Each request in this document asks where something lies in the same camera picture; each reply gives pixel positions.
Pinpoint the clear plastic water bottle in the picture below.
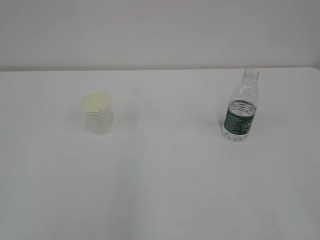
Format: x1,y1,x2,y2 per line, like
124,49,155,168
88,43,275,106
221,68,260,142

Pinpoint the white paper cup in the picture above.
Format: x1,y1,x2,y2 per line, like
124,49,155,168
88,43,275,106
80,92,114,136

